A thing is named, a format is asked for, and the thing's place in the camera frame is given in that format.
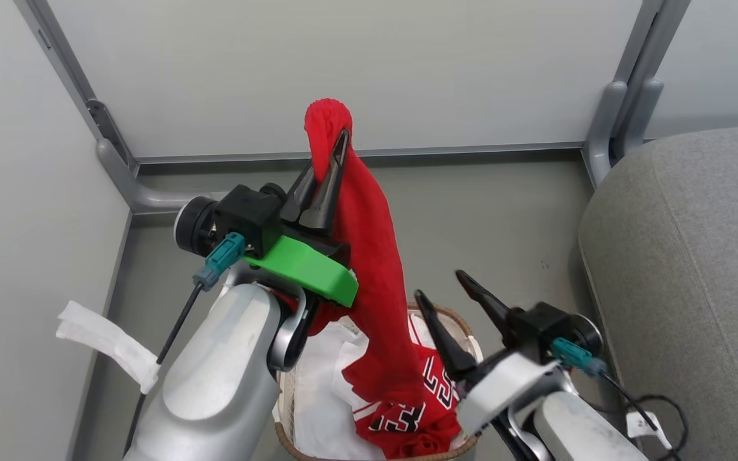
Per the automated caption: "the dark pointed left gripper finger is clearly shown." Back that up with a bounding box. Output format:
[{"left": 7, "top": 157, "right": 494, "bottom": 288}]
[
  {"left": 298, "top": 128, "right": 351, "bottom": 235},
  {"left": 279, "top": 162, "right": 318, "bottom": 223}
]

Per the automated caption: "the red basketball jersey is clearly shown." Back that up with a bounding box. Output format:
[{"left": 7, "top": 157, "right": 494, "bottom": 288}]
[{"left": 278, "top": 98, "right": 467, "bottom": 460}]

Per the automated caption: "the white paper strip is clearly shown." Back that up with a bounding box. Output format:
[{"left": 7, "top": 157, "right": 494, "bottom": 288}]
[{"left": 56, "top": 300, "right": 161, "bottom": 395}]

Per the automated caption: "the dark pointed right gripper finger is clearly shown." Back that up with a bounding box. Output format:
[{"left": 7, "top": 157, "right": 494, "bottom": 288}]
[
  {"left": 413, "top": 289, "right": 479, "bottom": 384},
  {"left": 455, "top": 270, "right": 526, "bottom": 350}
]

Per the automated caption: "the black cable with teal plug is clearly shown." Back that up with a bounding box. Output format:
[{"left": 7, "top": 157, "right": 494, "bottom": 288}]
[
  {"left": 123, "top": 231, "right": 247, "bottom": 457},
  {"left": 550, "top": 337, "right": 691, "bottom": 461}
]

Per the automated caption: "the grey fabric sofa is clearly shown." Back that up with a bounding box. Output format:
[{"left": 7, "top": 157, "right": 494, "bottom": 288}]
[{"left": 577, "top": 124, "right": 738, "bottom": 461}]

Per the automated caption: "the grey metal partition post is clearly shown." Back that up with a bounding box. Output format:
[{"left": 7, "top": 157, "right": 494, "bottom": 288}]
[
  {"left": 13, "top": 0, "right": 232, "bottom": 216},
  {"left": 582, "top": 0, "right": 691, "bottom": 188}
]

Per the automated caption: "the small white cable tag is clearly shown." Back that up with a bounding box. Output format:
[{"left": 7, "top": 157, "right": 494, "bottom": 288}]
[{"left": 625, "top": 410, "right": 673, "bottom": 451}]

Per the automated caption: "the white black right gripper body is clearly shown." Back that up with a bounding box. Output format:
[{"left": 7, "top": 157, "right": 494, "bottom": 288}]
[{"left": 456, "top": 346, "right": 564, "bottom": 437}]

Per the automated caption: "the woven wicker laundry basket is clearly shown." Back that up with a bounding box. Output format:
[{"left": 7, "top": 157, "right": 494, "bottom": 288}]
[{"left": 273, "top": 303, "right": 486, "bottom": 461}]

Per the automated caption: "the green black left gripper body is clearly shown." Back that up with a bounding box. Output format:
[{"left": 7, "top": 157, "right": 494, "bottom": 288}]
[{"left": 242, "top": 216, "right": 359, "bottom": 309}]

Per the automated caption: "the white garment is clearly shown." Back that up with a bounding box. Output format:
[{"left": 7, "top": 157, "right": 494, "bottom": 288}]
[{"left": 272, "top": 314, "right": 437, "bottom": 461}]

